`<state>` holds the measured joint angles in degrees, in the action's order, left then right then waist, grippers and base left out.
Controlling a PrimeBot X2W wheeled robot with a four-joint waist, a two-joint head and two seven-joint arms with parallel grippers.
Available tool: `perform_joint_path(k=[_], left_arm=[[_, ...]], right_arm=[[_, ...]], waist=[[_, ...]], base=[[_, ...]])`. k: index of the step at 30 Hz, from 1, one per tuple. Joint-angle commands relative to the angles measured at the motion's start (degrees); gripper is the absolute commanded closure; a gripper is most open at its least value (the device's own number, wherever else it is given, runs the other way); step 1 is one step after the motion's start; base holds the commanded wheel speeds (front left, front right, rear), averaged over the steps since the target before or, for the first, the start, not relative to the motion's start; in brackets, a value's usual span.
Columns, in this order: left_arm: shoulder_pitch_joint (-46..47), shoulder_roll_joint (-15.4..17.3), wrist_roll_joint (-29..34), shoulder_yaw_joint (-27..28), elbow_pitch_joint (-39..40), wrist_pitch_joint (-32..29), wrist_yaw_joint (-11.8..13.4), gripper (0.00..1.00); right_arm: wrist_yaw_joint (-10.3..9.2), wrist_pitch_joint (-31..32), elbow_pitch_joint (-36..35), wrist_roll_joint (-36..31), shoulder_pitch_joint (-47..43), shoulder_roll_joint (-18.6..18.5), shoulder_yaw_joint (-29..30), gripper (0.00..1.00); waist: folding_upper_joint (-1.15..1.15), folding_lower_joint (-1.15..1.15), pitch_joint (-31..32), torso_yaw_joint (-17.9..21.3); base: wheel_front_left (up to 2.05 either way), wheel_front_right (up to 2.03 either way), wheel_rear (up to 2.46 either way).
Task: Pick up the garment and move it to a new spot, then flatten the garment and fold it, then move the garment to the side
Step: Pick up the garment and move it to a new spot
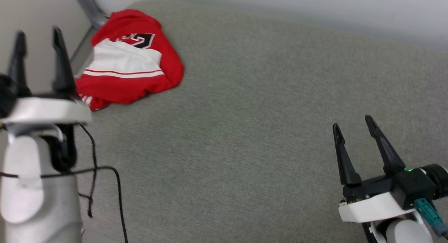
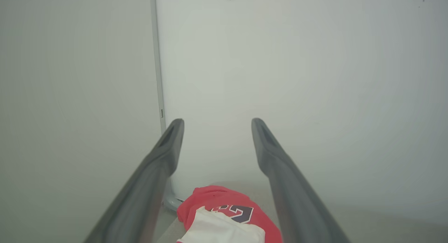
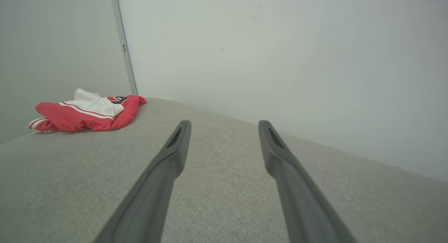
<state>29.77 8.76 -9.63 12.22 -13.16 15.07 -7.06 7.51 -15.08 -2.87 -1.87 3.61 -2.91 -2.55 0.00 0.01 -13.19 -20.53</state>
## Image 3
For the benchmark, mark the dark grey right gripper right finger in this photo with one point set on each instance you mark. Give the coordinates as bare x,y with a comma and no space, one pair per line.
301,201

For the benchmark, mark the red and white basketball jersey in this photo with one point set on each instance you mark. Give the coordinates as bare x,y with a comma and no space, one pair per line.
70,117

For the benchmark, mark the grey metal frame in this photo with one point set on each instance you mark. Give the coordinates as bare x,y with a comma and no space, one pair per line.
122,36

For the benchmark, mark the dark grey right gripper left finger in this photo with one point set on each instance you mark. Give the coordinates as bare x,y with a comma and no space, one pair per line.
154,197

